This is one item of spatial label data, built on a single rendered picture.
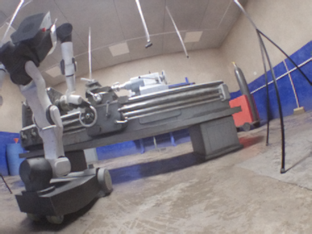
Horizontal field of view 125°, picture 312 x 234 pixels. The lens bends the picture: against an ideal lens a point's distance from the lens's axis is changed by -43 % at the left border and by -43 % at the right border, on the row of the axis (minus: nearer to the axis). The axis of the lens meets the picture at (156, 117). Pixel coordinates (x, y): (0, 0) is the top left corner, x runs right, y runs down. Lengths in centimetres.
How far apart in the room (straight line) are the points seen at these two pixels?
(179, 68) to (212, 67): 134
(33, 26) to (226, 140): 197
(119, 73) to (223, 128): 451
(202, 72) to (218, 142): 424
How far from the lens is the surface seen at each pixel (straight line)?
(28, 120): 239
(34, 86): 97
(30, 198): 86
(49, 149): 104
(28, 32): 104
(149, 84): 175
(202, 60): 588
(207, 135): 157
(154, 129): 135
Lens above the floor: 34
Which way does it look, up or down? 9 degrees up
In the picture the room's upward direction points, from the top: 13 degrees counter-clockwise
